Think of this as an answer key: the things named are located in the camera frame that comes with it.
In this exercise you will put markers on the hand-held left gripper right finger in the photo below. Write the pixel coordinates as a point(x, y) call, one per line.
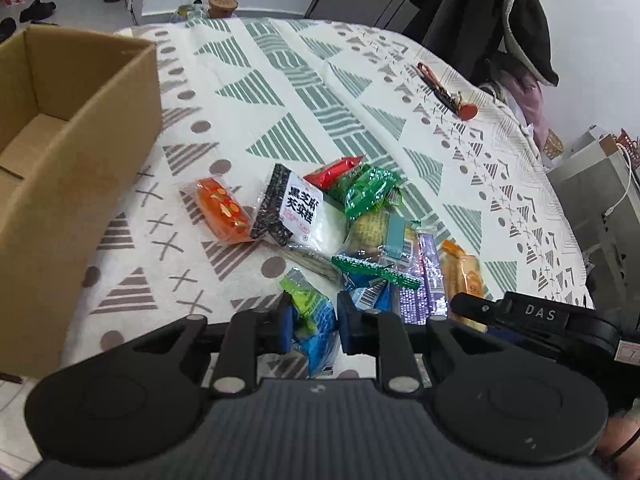
point(345, 327)

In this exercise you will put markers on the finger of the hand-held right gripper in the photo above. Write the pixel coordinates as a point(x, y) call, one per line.
point(472, 307)

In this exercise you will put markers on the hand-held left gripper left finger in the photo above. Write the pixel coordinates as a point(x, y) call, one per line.
point(286, 325)

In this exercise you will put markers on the green and blue snack packet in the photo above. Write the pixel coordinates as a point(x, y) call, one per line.
point(315, 320)

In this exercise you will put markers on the orange yellow biscuit packet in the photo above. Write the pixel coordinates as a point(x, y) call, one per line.
point(465, 275)

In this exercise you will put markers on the blue barcode snack packet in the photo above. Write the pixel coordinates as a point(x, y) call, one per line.
point(370, 295)

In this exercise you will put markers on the purple snack packet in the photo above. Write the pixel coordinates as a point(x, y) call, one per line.
point(425, 280)

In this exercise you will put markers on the green white-edged snack packet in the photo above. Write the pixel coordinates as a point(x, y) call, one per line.
point(365, 265)

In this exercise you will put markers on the clear silvery snack packet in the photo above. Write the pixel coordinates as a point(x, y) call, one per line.
point(310, 262)

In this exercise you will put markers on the clear biscuit packet teal label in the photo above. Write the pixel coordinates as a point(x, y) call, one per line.
point(367, 232)

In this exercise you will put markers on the black and white snack packet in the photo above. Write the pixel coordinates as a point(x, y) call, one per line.
point(295, 205)

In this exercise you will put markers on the orange snack packet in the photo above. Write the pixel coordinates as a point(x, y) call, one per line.
point(220, 210)

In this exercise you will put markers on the bright green snack packet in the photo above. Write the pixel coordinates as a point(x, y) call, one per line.
point(367, 192)

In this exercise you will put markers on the red snack packet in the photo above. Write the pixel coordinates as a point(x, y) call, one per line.
point(330, 172)

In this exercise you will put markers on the brown cardboard box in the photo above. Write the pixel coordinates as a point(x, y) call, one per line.
point(75, 200)

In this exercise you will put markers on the person's right hand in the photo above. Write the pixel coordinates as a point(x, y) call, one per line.
point(617, 435)

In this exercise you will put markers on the small woven basket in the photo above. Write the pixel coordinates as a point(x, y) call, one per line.
point(552, 145)

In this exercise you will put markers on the red plastic basket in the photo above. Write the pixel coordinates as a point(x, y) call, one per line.
point(630, 145)

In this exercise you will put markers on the small red cap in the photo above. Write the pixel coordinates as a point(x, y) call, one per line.
point(468, 110)

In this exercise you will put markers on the pink cloth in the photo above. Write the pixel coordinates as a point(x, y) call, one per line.
point(530, 100)

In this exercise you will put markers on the red and black scissors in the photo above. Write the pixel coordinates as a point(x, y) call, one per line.
point(440, 87)

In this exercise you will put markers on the triangle patterned blanket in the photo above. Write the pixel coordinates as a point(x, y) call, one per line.
point(300, 85)

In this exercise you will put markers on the black jacket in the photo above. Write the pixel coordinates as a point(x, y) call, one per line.
point(480, 10)

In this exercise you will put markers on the black shoe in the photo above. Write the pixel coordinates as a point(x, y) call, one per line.
point(7, 29)
point(37, 11)

